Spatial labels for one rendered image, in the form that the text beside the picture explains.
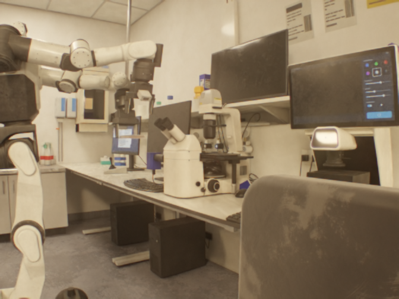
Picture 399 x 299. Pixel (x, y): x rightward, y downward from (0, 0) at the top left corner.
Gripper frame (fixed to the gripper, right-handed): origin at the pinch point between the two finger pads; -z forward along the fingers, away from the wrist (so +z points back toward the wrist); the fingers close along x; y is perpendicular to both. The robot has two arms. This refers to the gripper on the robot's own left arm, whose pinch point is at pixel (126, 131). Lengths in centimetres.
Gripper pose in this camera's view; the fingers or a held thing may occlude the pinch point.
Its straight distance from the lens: 131.6
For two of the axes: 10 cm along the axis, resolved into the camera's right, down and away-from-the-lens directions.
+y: -6.0, 1.9, 7.8
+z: -1.3, -9.8, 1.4
